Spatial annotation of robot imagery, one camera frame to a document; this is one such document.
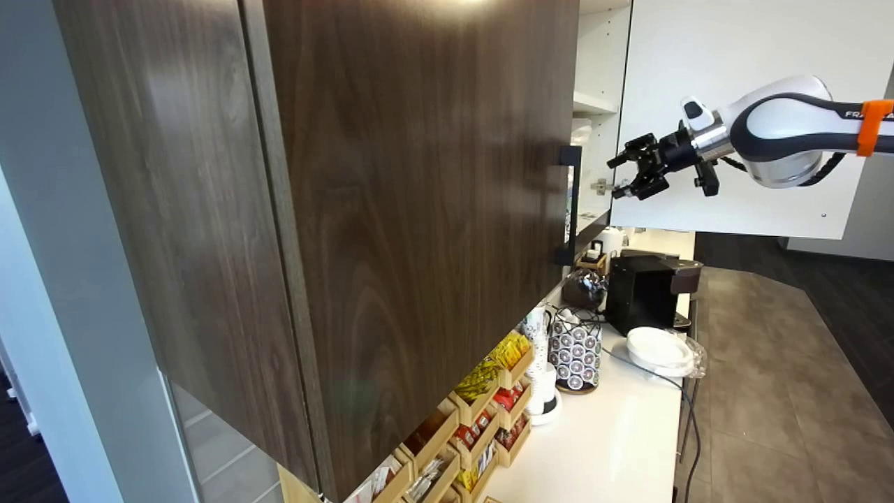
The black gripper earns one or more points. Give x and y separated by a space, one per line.
661 157

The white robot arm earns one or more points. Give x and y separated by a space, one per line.
783 135

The open white cabinet door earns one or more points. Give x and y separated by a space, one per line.
721 51

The white cabinet interior shelf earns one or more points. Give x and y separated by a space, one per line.
597 98

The dark wood cabinet door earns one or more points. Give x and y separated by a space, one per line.
332 209

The black coffee machine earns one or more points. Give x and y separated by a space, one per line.
646 287

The patterned black white canister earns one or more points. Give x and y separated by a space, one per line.
575 350

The white bottle with black base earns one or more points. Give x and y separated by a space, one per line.
544 375

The wooden tea bag organizer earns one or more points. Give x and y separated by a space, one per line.
466 434

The black cabinet door handle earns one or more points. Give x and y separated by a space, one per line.
572 160

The dark kettle with handle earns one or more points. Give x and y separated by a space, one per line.
582 293

